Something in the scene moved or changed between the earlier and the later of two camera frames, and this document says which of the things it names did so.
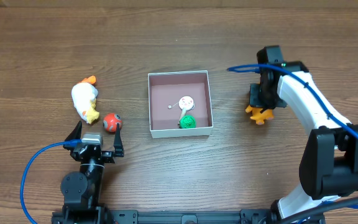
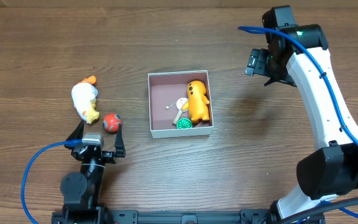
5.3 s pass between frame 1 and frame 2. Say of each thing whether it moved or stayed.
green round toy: moved
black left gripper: stayed
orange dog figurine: moved
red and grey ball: stayed
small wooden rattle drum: moved
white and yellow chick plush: stayed
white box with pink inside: stayed
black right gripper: moved
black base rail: stayed
